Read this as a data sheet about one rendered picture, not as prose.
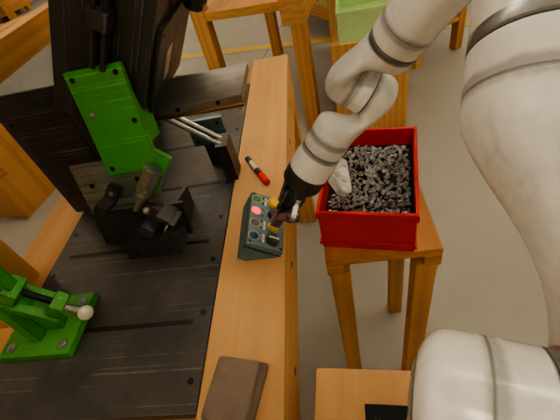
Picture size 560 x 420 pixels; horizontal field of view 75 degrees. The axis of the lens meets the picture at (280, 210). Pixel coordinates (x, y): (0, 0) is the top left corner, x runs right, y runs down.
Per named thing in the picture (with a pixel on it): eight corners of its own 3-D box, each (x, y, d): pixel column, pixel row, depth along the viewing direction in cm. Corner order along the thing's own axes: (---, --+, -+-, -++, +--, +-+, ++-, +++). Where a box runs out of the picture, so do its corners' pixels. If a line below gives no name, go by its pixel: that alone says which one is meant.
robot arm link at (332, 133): (351, 152, 65) (307, 128, 64) (405, 76, 55) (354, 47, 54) (348, 173, 60) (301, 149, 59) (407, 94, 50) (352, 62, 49)
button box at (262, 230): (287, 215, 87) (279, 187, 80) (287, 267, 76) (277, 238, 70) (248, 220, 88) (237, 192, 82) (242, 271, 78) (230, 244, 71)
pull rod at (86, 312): (98, 308, 70) (82, 292, 66) (93, 322, 68) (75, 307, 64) (73, 311, 71) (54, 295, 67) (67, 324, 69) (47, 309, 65)
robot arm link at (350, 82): (327, 71, 58) (371, -5, 46) (374, 97, 59) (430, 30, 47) (313, 102, 55) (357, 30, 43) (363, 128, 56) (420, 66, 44)
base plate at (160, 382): (251, 87, 135) (249, 82, 133) (199, 418, 57) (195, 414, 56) (147, 107, 141) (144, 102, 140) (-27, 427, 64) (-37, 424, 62)
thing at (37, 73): (166, 139, 117) (110, 29, 93) (137, 205, 95) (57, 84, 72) (113, 147, 120) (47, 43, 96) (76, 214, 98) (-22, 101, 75)
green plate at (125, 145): (173, 153, 82) (137, 54, 71) (160, 168, 74) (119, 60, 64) (126, 161, 83) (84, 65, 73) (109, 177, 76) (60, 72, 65)
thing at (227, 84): (250, 74, 91) (247, 62, 89) (244, 107, 79) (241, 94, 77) (108, 101, 97) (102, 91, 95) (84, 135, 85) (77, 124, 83)
